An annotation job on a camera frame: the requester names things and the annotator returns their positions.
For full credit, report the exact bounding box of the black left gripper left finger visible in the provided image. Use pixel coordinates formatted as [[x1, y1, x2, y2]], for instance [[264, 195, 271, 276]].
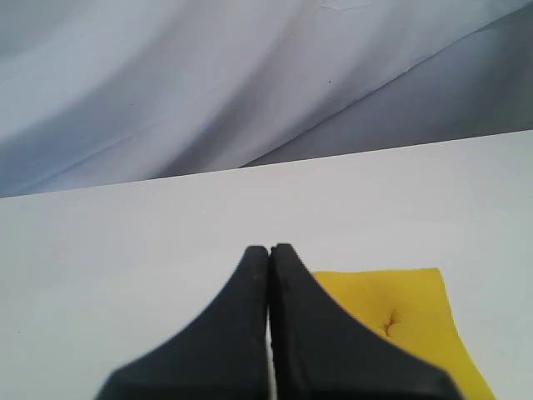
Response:
[[97, 246, 270, 399]]

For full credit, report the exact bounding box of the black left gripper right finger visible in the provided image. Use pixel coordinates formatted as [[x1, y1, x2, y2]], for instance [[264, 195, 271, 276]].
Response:
[[269, 244, 462, 399]]

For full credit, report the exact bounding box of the yellow sponge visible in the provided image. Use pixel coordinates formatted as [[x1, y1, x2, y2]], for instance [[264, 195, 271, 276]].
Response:
[[313, 268, 495, 399]]

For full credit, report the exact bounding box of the grey backdrop cloth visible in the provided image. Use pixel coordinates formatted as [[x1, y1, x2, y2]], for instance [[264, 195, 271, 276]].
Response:
[[1, 1, 532, 197]]

